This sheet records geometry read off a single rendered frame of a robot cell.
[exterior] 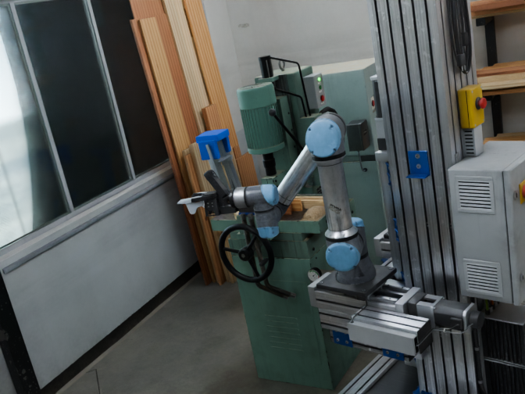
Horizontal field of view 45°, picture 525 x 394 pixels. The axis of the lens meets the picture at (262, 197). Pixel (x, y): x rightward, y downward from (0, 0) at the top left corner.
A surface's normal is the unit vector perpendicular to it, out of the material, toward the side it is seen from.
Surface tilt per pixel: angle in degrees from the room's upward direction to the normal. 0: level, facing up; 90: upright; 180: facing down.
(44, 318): 90
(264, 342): 90
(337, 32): 90
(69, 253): 90
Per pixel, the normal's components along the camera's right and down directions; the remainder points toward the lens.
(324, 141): -0.29, 0.20
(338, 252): -0.24, 0.45
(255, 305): -0.49, 0.34
